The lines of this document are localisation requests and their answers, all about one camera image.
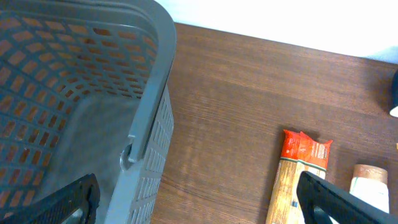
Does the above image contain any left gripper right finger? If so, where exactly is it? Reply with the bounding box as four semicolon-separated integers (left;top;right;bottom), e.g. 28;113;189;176
297;171;397;224

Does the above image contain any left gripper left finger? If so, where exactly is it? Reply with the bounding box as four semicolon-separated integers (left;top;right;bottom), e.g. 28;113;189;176
1;174;100;224

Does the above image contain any white tube brown cap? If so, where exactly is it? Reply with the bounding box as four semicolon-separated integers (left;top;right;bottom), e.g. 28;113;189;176
349;164;389;213

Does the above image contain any orange pasta package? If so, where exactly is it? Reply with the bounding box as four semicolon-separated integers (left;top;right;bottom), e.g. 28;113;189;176
266;129;333;224

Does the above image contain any white barcode scanner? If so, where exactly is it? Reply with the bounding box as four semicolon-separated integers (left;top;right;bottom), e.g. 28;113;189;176
389;70;398;118

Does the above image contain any grey mesh basket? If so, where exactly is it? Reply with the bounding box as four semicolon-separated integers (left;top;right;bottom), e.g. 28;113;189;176
1;0;177;223

